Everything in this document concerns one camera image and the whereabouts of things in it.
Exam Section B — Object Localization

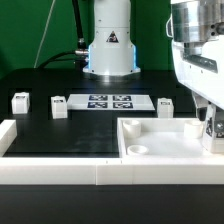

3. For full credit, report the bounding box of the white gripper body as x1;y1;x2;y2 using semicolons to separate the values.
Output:
172;36;224;110

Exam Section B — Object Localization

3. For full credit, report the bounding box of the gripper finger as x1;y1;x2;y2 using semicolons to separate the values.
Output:
214;112;224;138
192;92;209;121

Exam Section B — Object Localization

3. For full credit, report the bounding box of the white square tabletop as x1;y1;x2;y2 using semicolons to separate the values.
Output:
117;118;224;158

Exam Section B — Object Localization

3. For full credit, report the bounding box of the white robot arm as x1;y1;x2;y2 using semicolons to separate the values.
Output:
83;0;224;136

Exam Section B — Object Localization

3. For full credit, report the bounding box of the white marker sheet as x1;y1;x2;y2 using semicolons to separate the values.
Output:
67;94;155;111

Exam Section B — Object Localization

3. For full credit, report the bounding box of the white U-shaped fence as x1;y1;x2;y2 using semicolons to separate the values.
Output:
0;120;224;185

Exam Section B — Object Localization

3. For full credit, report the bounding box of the thick black cable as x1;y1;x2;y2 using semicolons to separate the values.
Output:
39;0;90;68

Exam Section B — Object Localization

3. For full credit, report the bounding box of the thin grey cable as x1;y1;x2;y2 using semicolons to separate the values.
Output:
33;0;57;67

